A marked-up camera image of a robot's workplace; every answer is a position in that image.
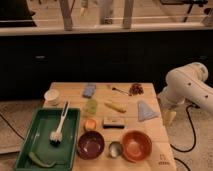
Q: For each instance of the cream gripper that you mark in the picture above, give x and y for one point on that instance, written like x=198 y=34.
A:
x=168 y=117

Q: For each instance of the light blue towel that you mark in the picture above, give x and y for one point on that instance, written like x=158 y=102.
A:
x=145 y=112

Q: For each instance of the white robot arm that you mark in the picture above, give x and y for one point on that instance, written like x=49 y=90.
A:
x=185 y=83

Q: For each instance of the red bowl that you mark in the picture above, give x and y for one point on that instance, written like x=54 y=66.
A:
x=137 y=146

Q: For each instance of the purple bowl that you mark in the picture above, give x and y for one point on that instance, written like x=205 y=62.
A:
x=90 y=145

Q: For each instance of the brown grape bunch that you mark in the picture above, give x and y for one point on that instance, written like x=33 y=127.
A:
x=136 y=89

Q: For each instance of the black and tan block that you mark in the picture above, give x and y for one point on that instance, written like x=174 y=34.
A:
x=113 y=123

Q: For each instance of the metal spoon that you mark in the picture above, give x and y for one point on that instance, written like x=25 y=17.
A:
x=121 y=91

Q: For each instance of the small metal cup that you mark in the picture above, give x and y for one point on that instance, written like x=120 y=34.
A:
x=115 y=149

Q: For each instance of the green translucent cup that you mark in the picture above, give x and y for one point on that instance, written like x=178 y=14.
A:
x=91 y=106

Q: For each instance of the small orange cup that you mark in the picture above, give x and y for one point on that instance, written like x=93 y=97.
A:
x=90 y=124

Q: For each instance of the blue sponge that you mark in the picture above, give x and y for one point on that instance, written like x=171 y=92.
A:
x=89 y=90

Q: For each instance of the white dish brush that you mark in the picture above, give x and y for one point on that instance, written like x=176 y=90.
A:
x=56 y=136

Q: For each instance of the white round container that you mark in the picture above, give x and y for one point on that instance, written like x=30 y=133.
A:
x=52 y=97

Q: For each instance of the green plastic tray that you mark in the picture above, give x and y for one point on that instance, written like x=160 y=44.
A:
x=37 y=140

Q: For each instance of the green chili pepper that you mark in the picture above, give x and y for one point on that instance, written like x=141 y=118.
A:
x=34 y=158

